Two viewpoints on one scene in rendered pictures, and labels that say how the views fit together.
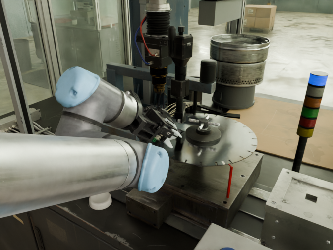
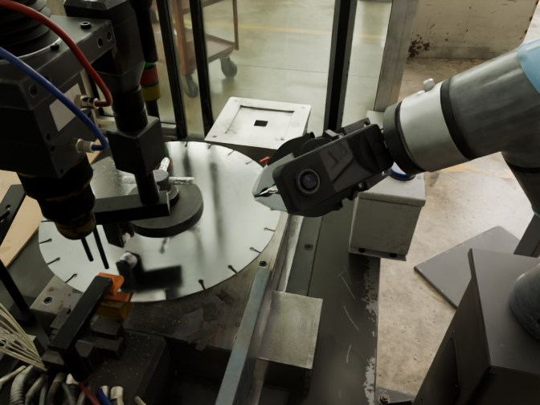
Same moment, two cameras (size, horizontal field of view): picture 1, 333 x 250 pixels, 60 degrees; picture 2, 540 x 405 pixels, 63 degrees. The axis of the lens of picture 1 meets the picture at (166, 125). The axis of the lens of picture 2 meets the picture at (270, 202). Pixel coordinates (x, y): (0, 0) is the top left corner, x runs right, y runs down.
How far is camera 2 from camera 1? 0.90 m
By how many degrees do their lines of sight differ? 86
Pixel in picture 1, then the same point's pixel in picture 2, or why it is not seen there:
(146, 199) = (304, 326)
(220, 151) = (222, 175)
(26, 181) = not seen: outside the picture
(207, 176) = not seen: hidden behind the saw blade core
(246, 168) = not seen: hidden behind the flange
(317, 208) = (277, 120)
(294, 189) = (250, 133)
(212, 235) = (380, 187)
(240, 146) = (195, 157)
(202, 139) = (195, 195)
